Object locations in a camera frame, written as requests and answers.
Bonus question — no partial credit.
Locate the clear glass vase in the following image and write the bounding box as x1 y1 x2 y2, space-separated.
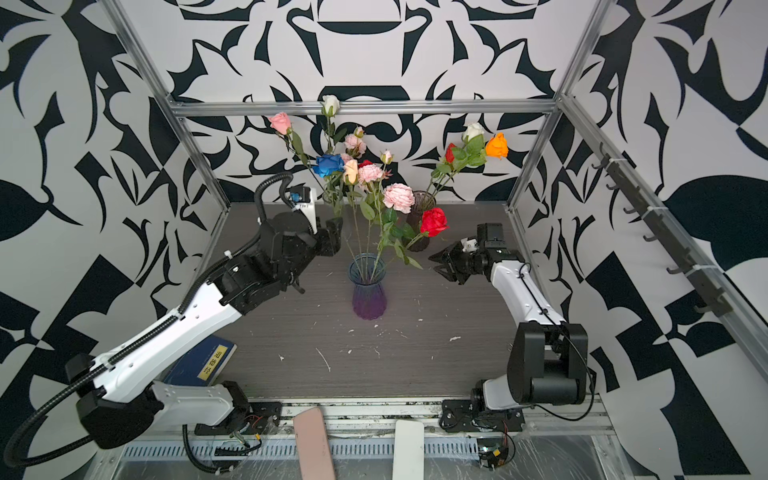
323 184 345 240

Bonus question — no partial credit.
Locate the dark red glass vase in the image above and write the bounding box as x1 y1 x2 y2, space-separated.
406 190 437 252

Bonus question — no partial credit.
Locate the blue purple glass vase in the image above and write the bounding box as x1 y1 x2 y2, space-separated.
348 253 387 320

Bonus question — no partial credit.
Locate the cream peach rose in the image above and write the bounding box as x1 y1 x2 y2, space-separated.
343 159 368 283

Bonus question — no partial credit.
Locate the orange rose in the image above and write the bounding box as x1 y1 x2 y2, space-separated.
434 132 510 193

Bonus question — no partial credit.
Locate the pink spray roses stem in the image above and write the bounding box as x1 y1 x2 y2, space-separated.
341 126 367 164

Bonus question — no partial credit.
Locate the white rose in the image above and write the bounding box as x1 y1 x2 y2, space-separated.
321 95 343 154
445 123 486 187

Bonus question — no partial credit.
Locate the pink rose single stem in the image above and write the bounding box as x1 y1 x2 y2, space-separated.
268 111 332 181

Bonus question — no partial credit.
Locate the pink carnation stem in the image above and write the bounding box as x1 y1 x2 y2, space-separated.
356 151 415 262

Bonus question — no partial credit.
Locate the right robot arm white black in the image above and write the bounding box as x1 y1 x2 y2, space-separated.
429 223 596 422

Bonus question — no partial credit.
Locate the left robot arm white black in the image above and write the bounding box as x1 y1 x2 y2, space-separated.
3 173 343 468

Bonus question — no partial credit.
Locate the blue book yellow label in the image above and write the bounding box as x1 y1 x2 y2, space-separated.
162 335 237 386

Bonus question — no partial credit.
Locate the pink flat paddle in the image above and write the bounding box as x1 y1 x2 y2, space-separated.
293 407 336 480

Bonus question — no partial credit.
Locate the small circuit board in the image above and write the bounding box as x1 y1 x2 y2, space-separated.
478 436 517 471

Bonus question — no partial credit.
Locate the white flat paddle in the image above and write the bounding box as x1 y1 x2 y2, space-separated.
392 420 425 480

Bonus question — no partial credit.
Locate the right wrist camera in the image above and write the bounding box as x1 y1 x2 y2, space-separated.
460 238 478 253

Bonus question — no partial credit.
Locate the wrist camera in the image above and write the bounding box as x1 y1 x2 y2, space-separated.
288 186 318 234
460 238 478 253

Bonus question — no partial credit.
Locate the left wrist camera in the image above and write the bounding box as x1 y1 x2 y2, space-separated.
288 186 318 234

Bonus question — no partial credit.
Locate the aluminium frame rail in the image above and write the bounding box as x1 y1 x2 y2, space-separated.
170 99 555 118

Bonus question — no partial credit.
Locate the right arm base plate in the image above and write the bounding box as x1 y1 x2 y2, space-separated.
438 399 525 433

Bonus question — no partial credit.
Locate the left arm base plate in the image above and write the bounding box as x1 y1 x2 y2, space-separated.
194 401 283 436

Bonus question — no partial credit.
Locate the wall hook rack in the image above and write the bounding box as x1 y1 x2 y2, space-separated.
593 144 734 317

